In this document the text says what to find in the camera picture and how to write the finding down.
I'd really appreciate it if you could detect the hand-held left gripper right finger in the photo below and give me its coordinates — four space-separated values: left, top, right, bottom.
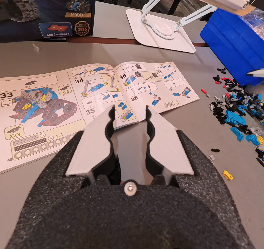
145 105 195 185

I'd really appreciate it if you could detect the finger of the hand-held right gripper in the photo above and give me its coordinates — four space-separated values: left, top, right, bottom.
246 69 264 78

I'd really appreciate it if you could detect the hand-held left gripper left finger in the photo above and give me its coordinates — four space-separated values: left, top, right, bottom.
65 105 122 185

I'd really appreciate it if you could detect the pile of building block pieces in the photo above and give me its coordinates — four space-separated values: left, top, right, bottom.
208 68 264 168

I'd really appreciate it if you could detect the grey desk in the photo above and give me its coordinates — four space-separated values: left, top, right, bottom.
0 1 264 249

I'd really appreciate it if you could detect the blue plastic bin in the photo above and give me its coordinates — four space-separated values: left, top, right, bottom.
199 8 264 86

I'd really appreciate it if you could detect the instruction booklet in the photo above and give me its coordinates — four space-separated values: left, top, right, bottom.
0 61 200 174

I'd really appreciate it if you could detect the white laptop stand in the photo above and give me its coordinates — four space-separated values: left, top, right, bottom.
126 0 250 53

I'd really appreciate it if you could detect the toy set product box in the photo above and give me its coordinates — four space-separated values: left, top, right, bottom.
0 0 96 43

